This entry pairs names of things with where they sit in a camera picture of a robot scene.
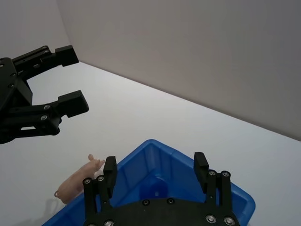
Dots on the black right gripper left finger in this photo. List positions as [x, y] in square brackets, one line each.
[108, 174]

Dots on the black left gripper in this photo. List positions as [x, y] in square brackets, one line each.
[11, 89]

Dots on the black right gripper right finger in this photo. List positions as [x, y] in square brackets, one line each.
[204, 175]

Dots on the blue plastic bin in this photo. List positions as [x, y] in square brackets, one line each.
[141, 169]

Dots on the pink toy pig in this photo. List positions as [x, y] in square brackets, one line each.
[75, 181]

